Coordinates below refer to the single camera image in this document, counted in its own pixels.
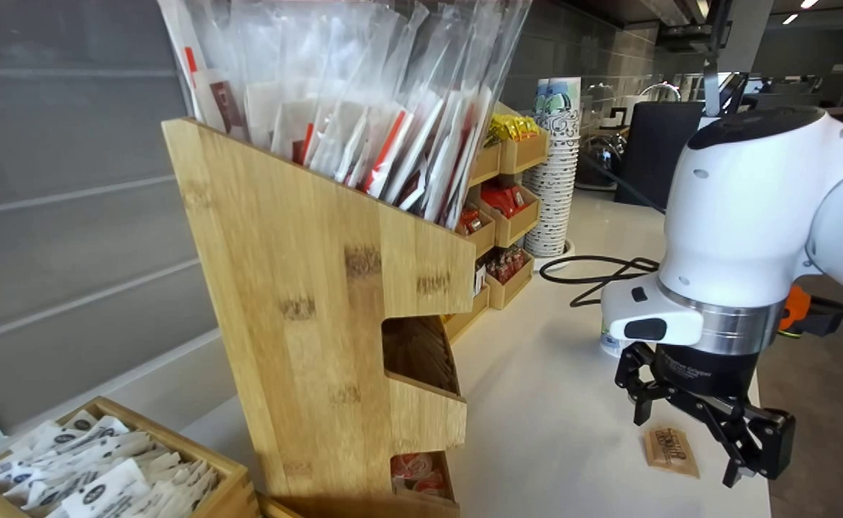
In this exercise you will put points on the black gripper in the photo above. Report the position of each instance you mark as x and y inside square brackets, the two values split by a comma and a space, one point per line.
[708, 375]

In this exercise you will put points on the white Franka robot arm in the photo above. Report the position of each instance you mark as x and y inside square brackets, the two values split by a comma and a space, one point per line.
[774, 210]

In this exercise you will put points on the red snack packets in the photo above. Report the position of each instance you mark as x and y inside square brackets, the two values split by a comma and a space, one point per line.
[508, 263]
[505, 200]

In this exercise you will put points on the black monitor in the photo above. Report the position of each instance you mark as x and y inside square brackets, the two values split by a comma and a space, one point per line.
[660, 152]

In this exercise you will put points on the wide wooden tiered organizer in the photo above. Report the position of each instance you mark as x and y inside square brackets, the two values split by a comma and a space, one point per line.
[515, 224]

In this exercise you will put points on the tall stack of paper cups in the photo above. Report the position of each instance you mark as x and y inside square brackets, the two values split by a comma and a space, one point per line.
[555, 174]

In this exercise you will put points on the small red white packets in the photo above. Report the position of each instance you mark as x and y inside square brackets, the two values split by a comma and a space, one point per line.
[420, 476]

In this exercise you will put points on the bright yellow packets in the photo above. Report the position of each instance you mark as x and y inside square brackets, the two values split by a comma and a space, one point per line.
[511, 126]

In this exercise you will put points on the narrow wooden tiered organizer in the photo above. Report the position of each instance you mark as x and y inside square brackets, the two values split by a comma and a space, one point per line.
[306, 316]

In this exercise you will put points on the clear wrapped cutlery packets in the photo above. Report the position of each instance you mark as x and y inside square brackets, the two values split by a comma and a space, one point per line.
[373, 87]

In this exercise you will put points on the small wooden box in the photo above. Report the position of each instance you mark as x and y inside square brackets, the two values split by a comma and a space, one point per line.
[234, 484]

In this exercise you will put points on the white sugar sachets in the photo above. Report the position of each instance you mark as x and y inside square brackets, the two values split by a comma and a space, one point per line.
[105, 469]

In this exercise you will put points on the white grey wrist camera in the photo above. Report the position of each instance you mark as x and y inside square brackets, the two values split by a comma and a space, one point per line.
[646, 316]

